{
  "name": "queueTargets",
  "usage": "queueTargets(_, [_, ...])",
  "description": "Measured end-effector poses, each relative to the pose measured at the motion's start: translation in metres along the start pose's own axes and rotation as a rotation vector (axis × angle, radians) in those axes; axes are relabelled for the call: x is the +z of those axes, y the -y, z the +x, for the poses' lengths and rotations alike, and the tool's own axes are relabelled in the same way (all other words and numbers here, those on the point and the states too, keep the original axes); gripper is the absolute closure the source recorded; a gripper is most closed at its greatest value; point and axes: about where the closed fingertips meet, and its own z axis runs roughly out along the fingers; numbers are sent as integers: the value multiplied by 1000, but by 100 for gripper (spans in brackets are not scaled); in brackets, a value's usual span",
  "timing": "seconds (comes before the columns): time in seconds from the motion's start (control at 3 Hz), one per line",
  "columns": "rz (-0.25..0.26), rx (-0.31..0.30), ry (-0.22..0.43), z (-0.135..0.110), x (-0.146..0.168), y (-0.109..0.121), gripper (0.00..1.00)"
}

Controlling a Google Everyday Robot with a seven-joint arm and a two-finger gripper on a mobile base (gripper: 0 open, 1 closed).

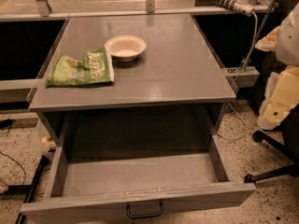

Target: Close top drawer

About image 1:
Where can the yellow foam padded gripper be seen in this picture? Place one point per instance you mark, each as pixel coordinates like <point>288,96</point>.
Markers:
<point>289,44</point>

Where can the white power strip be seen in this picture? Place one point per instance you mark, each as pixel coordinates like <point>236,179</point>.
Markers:
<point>239,6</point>

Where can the green chip bag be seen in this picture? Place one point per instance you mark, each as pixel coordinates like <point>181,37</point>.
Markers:
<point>95,67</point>

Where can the white paper bowl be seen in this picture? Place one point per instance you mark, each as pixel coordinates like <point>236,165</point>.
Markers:
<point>125,48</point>

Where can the black drawer handle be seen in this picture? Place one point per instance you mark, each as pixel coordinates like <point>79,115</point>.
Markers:
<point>139,211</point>

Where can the grey drawer cabinet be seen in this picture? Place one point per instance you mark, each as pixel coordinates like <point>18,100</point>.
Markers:
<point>176,82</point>

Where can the black office chair base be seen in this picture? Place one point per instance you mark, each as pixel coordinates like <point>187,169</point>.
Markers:
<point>283,159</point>

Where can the grey top drawer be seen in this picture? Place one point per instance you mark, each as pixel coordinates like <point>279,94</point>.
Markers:
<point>96,172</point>

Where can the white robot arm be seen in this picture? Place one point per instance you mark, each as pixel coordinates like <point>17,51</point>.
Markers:
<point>282,90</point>

